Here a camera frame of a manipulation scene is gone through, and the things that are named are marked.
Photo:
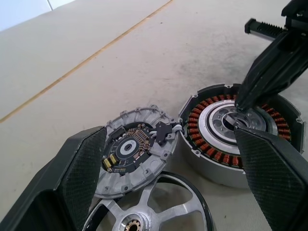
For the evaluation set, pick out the silver lid with circuit board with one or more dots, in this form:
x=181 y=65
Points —
x=157 y=151

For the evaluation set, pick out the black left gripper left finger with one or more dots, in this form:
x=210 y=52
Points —
x=72 y=173

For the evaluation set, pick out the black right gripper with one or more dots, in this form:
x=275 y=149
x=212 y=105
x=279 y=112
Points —
x=296 y=14

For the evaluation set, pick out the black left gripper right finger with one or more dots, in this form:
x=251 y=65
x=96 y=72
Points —
x=276 y=173

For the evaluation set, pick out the silver spoked rotor black rim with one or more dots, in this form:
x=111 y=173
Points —
x=147 y=199

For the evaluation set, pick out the motor housing with copper windings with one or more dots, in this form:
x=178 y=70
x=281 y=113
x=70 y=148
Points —
x=209 y=168

